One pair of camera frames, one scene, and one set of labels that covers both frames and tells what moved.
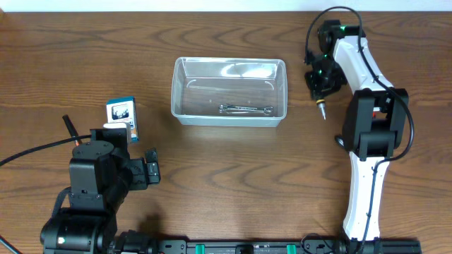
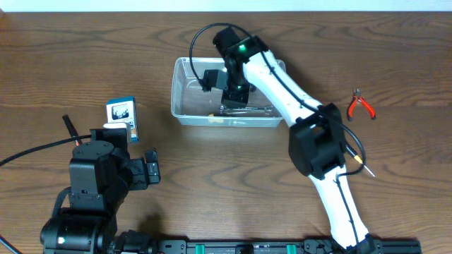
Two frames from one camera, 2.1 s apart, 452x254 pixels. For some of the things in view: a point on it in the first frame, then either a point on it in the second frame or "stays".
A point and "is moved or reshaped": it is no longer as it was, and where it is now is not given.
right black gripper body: x=328 y=76 → x=236 y=92
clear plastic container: x=229 y=91 stays
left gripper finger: x=153 y=171 stays
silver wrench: x=238 y=109 stays
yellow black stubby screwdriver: x=320 y=105 is moved or reshaped
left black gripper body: x=139 y=179 stays
